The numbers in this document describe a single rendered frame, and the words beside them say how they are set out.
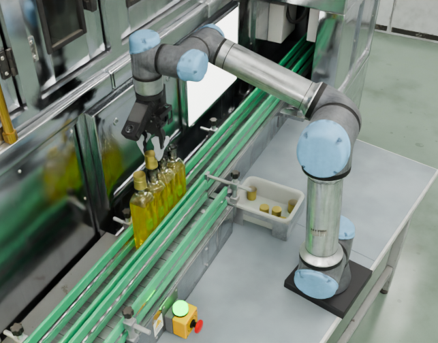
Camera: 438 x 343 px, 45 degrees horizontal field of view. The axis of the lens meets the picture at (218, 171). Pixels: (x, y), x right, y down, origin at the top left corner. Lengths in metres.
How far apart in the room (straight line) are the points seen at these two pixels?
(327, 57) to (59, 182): 1.33
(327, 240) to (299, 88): 0.39
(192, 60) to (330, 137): 0.36
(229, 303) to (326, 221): 0.48
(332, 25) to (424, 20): 2.93
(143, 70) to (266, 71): 0.30
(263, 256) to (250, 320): 0.26
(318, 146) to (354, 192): 0.92
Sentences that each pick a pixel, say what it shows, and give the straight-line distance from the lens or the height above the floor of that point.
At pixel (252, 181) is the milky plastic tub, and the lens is 1.96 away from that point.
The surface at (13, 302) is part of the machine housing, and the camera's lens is 1.52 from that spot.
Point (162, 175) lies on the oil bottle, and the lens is 1.57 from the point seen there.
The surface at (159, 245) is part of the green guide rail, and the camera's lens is 1.57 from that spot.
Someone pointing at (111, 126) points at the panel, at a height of 1.24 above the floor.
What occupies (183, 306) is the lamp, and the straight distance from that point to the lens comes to 1.53.
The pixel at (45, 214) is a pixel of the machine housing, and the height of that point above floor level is 1.11.
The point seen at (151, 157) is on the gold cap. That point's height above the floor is 1.19.
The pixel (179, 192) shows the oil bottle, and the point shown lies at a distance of 1.67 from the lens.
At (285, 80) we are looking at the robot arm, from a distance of 1.33.
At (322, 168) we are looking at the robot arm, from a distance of 1.21.
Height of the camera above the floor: 2.08
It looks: 39 degrees down
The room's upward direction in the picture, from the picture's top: straight up
